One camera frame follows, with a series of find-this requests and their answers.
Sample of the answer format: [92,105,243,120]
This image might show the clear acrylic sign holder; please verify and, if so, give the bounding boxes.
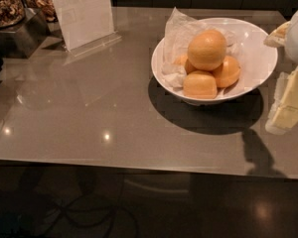
[52,0,121,57]

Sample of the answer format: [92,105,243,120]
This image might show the black floor cable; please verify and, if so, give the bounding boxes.
[39,172,140,238]

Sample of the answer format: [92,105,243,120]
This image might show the white ceramic bowl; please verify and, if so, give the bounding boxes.
[151,18,278,106]

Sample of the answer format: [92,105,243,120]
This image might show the left hidden orange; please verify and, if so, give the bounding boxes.
[174,54,196,74]

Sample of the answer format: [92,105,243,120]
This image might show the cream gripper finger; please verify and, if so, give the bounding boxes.
[264,22,290,48]
[265,66,298,135]

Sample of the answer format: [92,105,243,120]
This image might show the square metal stand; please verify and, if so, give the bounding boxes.
[0,8,50,59]

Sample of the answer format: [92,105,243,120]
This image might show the white paper liner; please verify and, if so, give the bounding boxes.
[160,6,276,99]

